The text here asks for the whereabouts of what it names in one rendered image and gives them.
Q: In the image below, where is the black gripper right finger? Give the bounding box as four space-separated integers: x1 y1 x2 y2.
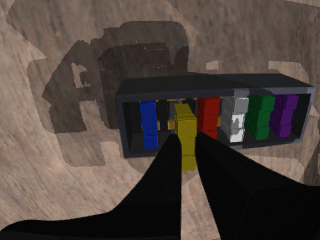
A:
195 132 320 240

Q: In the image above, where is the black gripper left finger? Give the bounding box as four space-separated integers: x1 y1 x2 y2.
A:
0 135 183 240

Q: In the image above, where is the red fuse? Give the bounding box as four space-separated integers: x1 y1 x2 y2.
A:
197 96 220 140

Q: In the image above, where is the blue fuse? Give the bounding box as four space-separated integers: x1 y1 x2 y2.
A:
140 100 159 149

